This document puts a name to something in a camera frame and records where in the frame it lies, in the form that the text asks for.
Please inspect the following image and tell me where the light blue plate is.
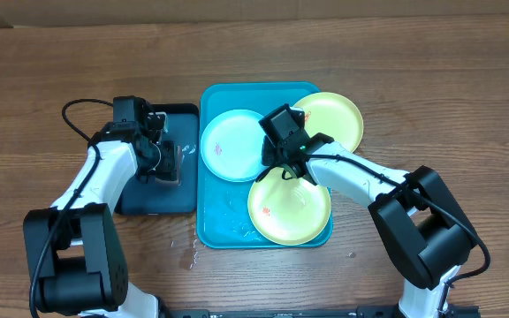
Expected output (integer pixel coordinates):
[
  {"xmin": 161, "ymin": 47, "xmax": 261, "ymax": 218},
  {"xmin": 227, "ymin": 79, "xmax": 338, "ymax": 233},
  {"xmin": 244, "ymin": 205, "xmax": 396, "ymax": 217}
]
[{"xmin": 201, "ymin": 110, "xmax": 265, "ymax": 182}]

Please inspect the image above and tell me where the green brown sponge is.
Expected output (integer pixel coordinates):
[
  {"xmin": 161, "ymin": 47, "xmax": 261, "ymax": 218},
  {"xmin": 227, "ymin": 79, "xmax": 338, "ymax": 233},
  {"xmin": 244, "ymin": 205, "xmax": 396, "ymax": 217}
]
[{"xmin": 155, "ymin": 177, "xmax": 180, "ymax": 186}]

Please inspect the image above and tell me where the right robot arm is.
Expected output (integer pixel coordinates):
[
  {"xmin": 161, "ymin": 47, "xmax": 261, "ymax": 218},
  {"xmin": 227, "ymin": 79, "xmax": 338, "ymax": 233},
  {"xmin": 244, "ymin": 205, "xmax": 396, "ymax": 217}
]
[{"xmin": 259, "ymin": 104, "xmax": 483, "ymax": 317}]

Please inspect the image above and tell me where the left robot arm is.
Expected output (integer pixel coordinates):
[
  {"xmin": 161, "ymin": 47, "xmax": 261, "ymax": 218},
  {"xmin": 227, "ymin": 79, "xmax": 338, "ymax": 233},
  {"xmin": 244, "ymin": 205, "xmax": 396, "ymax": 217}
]
[{"xmin": 23, "ymin": 96, "xmax": 181, "ymax": 317}]

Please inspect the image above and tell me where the black water tray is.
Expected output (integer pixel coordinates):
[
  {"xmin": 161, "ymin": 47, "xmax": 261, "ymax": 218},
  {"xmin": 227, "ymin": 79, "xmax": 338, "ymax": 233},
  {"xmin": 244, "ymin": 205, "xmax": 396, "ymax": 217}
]
[{"xmin": 115, "ymin": 103, "xmax": 199, "ymax": 216}]

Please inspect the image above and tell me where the teal plastic tray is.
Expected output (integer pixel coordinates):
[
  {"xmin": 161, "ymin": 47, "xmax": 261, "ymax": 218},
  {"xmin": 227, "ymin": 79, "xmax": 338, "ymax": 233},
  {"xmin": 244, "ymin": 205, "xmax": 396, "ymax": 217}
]
[{"xmin": 196, "ymin": 81, "xmax": 320, "ymax": 249}]

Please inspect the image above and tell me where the far yellow-green plate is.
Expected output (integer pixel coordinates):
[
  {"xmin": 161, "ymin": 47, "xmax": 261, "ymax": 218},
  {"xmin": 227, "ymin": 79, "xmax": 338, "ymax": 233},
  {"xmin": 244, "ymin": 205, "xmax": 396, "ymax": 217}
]
[{"xmin": 293, "ymin": 92, "xmax": 364, "ymax": 152}]

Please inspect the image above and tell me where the yellow-green plate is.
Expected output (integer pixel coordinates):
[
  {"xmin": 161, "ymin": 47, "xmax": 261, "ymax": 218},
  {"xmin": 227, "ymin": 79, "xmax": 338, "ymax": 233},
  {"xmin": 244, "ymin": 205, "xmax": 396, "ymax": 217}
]
[
  {"xmin": 247, "ymin": 168, "xmax": 331, "ymax": 246},
  {"xmin": 293, "ymin": 92, "xmax": 364, "ymax": 152}
]

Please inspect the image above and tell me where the near yellow-green plate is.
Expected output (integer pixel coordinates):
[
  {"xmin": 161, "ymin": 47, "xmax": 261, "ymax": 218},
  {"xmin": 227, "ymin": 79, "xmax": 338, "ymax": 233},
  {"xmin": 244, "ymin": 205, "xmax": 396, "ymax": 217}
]
[{"xmin": 247, "ymin": 168, "xmax": 331, "ymax": 246}]

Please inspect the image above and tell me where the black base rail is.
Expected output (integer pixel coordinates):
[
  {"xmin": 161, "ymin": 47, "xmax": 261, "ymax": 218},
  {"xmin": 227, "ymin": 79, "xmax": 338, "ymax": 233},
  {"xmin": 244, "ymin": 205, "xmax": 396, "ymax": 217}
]
[{"xmin": 169, "ymin": 305, "xmax": 404, "ymax": 318}]

